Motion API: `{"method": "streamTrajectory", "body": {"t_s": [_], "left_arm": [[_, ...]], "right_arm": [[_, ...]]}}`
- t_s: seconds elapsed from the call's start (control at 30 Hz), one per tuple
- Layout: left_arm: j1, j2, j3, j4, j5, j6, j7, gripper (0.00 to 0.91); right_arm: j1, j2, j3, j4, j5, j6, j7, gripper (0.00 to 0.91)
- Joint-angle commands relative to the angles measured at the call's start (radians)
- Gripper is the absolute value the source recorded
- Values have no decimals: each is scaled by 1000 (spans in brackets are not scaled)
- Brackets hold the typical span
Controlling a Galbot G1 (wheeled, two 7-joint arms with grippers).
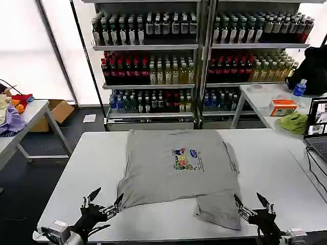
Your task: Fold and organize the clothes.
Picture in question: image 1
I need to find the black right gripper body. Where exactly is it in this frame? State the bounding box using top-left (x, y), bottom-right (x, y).
top-left (246, 208), bottom-right (282, 242)

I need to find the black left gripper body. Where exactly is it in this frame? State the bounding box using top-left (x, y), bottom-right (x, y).
top-left (73, 203), bottom-right (108, 235)

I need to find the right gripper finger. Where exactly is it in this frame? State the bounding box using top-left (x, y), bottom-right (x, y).
top-left (256, 192), bottom-right (277, 217)
top-left (233, 193), bottom-right (254, 223)

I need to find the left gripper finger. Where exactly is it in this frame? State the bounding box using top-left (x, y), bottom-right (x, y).
top-left (81, 187), bottom-right (102, 211)
top-left (99, 193), bottom-right (125, 221)

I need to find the grey printed t-shirt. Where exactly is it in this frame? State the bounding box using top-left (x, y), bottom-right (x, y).
top-left (116, 129), bottom-right (242, 231)

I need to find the green cloth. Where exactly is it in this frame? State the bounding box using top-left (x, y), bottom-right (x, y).
top-left (276, 112), bottom-right (309, 135)

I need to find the open laptop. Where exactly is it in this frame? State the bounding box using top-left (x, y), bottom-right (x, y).
top-left (303, 96), bottom-right (327, 166)

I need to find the brown cardboard box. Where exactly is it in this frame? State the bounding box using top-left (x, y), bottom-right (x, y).
top-left (30, 99), bottom-right (76, 133)

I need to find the orange tissue box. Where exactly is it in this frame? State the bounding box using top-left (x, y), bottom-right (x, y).
top-left (268, 99), bottom-right (299, 117)

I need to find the white side table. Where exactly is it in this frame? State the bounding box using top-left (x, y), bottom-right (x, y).
top-left (0, 99), bottom-right (73, 172)

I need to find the white desk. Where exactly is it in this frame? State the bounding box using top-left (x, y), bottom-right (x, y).
top-left (230, 83), bottom-right (327, 194)

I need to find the pile of colourful clothes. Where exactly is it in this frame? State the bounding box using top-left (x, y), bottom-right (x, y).
top-left (0, 84), bottom-right (34, 136)

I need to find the blue water bottle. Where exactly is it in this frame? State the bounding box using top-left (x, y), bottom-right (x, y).
top-left (292, 79), bottom-right (308, 98)

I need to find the black slanted pole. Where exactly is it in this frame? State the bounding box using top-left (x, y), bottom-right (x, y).
top-left (69, 0), bottom-right (108, 125)

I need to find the black bag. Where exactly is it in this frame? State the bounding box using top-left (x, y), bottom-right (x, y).
top-left (284, 45), bottom-right (327, 95)

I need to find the metal shelf with bottles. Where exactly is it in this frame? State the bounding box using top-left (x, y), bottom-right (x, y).
top-left (89, 0), bottom-right (204, 131)
top-left (201, 0), bottom-right (315, 129)

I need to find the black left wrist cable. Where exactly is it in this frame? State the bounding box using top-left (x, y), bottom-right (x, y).
top-left (32, 223), bottom-right (111, 245)

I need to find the black laptop cable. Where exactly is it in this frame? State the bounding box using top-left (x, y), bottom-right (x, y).
top-left (306, 146), bottom-right (327, 198)

